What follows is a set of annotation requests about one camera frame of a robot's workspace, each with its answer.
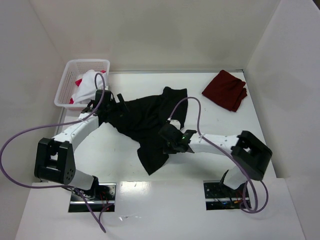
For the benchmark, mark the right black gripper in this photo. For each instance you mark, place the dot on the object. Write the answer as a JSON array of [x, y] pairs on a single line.
[[164, 135]]

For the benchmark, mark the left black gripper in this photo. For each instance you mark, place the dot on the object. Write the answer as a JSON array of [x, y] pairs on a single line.
[[116, 104]]

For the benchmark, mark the black t shirt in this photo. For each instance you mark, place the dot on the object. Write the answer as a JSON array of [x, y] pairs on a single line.
[[142, 123]]

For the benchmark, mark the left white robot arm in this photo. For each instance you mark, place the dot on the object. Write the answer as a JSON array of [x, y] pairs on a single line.
[[55, 161]]

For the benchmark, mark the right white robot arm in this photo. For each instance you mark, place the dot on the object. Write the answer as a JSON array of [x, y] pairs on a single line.
[[250, 155]]

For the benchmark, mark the white t shirt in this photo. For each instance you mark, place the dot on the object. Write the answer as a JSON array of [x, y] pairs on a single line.
[[86, 86]]

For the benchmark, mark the pink red t shirt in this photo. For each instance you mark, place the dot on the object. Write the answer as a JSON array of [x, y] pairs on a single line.
[[78, 82]]

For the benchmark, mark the white plastic basket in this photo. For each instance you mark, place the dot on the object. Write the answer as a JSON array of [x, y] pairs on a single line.
[[73, 71]]

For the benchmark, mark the folded dark red t shirt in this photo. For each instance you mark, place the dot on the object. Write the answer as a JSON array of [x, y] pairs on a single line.
[[226, 90]]

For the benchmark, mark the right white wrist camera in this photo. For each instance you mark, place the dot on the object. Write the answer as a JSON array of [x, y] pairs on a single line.
[[175, 123]]

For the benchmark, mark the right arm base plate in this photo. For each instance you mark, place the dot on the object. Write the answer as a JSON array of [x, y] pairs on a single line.
[[220, 197]]

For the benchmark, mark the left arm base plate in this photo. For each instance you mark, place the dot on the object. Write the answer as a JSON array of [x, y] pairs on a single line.
[[105, 198]]

